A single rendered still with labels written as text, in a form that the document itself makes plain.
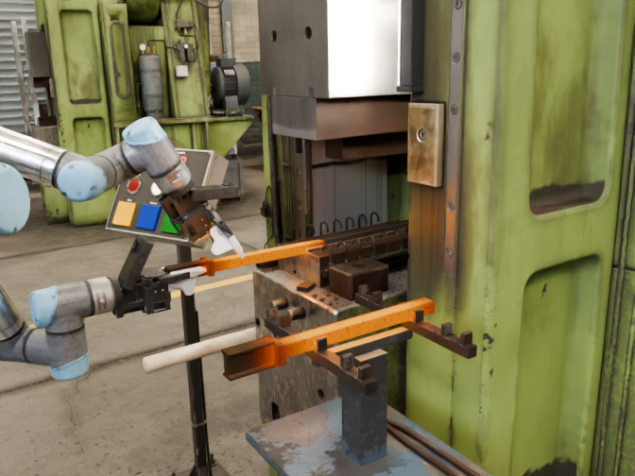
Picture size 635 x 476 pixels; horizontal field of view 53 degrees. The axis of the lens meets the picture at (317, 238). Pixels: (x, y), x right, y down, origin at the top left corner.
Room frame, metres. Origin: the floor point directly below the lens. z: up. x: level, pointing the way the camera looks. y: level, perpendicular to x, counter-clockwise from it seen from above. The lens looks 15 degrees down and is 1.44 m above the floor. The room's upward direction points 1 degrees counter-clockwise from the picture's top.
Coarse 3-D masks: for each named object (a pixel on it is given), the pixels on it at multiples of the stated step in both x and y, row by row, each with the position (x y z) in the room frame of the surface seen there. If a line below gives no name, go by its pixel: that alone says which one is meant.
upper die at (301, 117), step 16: (272, 96) 1.62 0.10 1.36; (288, 96) 1.55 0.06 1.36; (368, 96) 1.54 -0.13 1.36; (384, 96) 1.57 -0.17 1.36; (400, 96) 1.60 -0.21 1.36; (272, 112) 1.62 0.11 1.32; (288, 112) 1.55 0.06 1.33; (304, 112) 1.50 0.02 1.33; (320, 112) 1.46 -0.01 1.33; (336, 112) 1.49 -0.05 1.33; (352, 112) 1.51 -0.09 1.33; (368, 112) 1.54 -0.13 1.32; (384, 112) 1.57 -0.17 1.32; (400, 112) 1.60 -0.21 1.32; (272, 128) 1.62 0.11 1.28; (288, 128) 1.56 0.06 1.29; (304, 128) 1.50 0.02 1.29; (320, 128) 1.46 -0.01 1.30; (336, 128) 1.49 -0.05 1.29; (352, 128) 1.51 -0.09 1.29; (368, 128) 1.54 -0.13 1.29; (384, 128) 1.57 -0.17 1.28; (400, 128) 1.60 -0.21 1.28
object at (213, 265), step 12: (312, 240) 1.55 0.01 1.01; (252, 252) 1.45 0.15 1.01; (264, 252) 1.45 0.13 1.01; (276, 252) 1.46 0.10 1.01; (288, 252) 1.48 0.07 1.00; (300, 252) 1.50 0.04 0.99; (180, 264) 1.34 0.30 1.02; (192, 264) 1.34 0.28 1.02; (204, 264) 1.36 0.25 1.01; (216, 264) 1.37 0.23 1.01; (228, 264) 1.39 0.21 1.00; (240, 264) 1.41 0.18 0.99
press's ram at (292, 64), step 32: (288, 0) 1.54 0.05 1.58; (320, 0) 1.43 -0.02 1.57; (352, 0) 1.45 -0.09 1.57; (384, 0) 1.50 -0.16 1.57; (288, 32) 1.54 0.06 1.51; (320, 32) 1.44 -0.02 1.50; (352, 32) 1.45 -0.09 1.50; (384, 32) 1.50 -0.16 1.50; (288, 64) 1.55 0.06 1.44; (320, 64) 1.44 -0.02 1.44; (352, 64) 1.45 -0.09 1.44; (384, 64) 1.50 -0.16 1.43; (320, 96) 1.44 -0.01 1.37; (352, 96) 1.45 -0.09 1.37
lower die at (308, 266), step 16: (384, 224) 1.81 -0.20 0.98; (400, 224) 1.73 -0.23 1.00; (304, 240) 1.65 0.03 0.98; (368, 240) 1.60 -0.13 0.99; (384, 240) 1.59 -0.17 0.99; (400, 240) 1.60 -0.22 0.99; (304, 256) 1.51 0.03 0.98; (320, 256) 1.46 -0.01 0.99; (336, 256) 1.48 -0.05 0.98; (352, 256) 1.51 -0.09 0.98; (368, 256) 1.54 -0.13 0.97; (288, 272) 1.58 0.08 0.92; (304, 272) 1.51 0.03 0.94; (320, 272) 1.46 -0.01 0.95
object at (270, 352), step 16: (400, 304) 1.10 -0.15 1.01; (416, 304) 1.10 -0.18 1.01; (432, 304) 1.11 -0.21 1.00; (352, 320) 1.03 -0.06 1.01; (368, 320) 1.03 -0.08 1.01; (384, 320) 1.04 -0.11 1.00; (400, 320) 1.06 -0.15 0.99; (288, 336) 0.97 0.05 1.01; (304, 336) 0.97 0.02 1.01; (320, 336) 0.97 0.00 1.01; (336, 336) 0.99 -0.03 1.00; (352, 336) 1.01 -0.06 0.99; (224, 352) 0.89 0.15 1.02; (240, 352) 0.89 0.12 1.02; (256, 352) 0.91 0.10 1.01; (272, 352) 0.93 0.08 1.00; (288, 352) 0.94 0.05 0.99; (224, 368) 0.90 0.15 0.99; (240, 368) 0.90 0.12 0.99; (256, 368) 0.91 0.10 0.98
